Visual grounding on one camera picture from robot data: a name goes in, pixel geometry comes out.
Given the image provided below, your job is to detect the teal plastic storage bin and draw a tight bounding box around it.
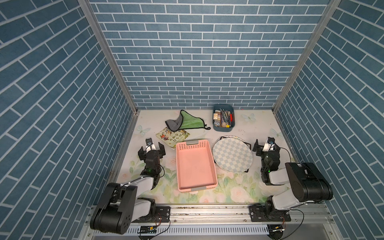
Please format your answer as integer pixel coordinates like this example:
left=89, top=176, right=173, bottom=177
left=212, top=104, right=235, bottom=133

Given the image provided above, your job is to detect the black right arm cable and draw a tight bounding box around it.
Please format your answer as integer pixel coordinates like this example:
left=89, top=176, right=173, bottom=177
left=278, top=208, right=305, bottom=240

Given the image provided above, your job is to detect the square floral plate black rim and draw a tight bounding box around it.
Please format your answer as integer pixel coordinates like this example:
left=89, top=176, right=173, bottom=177
left=218, top=135, right=252, bottom=173

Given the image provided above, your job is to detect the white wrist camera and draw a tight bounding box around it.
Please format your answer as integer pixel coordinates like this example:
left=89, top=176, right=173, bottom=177
left=263, top=137, right=275, bottom=152
left=145, top=138, right=156, bottom=152

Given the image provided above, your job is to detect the pink plastic basket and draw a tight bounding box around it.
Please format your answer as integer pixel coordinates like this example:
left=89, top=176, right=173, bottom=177
left=176, top=140, right=218, bottom=192

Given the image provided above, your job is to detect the green circuit board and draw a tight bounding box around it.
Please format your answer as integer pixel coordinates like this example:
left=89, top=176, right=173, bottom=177
left=138, top=226, right=158, bottom=235

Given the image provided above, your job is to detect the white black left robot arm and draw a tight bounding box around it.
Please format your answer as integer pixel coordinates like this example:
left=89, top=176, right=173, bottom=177
left=90, top=138, right=170, bottom=235

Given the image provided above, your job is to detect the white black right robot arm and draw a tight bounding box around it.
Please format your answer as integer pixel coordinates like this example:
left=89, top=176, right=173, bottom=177
left=249, top=137, right=333, bottom=223

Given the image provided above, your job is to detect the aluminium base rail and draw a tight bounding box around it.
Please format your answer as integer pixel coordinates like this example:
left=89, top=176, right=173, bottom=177
left=79, top=204, right=342, bottom=240

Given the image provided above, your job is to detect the round checkered plate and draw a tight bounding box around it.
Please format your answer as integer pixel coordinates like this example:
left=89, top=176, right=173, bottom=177
left=212, top=137, right=254, bottom=174

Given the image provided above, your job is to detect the grey green cleaning cloth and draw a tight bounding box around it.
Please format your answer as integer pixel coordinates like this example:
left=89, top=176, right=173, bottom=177
left=165, top=110, right=211, bottom=132

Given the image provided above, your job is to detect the floral table mat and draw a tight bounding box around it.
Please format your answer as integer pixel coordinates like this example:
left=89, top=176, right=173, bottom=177
left=117, top=110, right=294, bottom=204

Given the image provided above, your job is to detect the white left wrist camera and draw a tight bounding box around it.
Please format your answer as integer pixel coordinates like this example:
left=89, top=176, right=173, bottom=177
left=145, top=138, right=156, bottom=152

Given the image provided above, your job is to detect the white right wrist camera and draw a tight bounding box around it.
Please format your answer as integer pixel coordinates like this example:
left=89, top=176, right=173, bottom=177
left=263, top=137, right=275, bottom=152

